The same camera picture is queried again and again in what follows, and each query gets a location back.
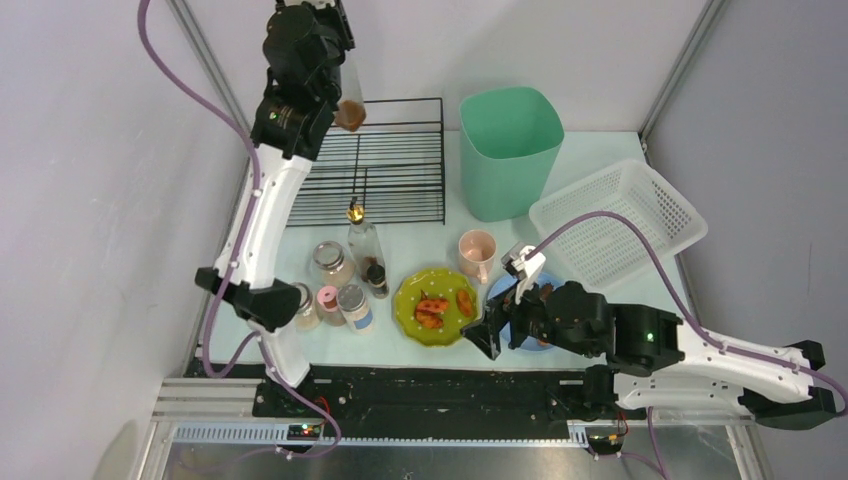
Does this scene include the small black cap spice bottle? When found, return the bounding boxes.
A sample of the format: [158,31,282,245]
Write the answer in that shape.
[366,264,389,299]

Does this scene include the tall jar blue label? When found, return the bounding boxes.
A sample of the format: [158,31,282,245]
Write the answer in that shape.
[337,284,374,334]

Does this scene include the brown sea cucumber toy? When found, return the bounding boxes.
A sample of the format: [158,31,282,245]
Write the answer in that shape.
[539,283,555,302]

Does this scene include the pink mug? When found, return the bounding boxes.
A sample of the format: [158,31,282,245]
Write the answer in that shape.
[458,229,497,285]

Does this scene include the brown fried food piece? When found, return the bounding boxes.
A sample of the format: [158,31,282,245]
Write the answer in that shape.
[456,289,474,318]

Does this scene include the round glass jar silver lid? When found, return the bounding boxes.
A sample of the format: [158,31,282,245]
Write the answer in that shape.
[292,282,321,331]

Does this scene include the pink lid spice shaker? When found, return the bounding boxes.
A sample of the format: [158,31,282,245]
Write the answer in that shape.
[315,285,346,327]

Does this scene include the orange chicken wing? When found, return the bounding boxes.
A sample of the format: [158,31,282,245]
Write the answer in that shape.
[415,311,444,329]
[415,290,450,315]

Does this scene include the green plastic bin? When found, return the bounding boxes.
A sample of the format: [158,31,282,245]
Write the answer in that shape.
[459,86,565,222]

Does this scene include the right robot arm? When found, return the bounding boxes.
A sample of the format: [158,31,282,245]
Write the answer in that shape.
[461,281,839,431]

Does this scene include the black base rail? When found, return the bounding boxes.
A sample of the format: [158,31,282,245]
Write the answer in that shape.
[185,357,631,442]

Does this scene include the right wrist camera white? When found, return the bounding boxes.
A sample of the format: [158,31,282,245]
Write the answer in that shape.
[501,242,546,305]

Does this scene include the black wire rack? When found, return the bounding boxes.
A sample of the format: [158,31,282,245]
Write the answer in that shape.
[288,97,446,227]

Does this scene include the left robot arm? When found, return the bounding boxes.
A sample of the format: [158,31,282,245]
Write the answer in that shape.
[195,1,355,388]

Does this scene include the white plastic basket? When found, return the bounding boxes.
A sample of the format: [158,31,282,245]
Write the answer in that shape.
[529,159,708,290]

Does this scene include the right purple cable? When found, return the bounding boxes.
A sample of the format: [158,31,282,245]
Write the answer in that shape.
[527,210,848,419]

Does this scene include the oil bottle gold spout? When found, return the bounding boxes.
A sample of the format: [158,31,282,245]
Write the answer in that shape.
[334,50,367,132]
[346,196,386,281]

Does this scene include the green dotted plate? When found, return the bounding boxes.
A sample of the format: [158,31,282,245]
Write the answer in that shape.
[392,268,480,347]

